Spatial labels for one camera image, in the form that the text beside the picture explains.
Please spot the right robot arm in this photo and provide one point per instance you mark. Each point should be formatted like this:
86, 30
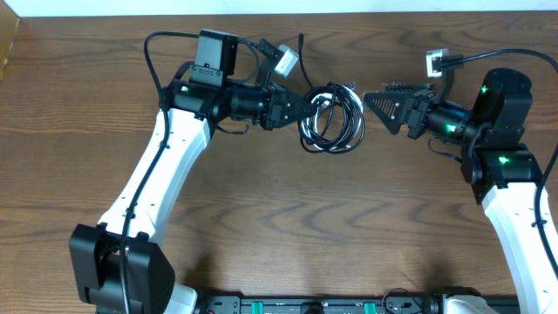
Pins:
505, 177

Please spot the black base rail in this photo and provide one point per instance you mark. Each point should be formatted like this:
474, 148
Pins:
245, 305

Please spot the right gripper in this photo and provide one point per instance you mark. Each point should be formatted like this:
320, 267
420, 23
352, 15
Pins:
414, 106

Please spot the wooden side panel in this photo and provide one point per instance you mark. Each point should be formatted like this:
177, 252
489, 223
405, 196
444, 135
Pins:
9, 23

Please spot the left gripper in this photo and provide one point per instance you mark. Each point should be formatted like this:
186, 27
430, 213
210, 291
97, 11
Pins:
279, 113

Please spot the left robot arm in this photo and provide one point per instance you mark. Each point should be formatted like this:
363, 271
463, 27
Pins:
119, 265

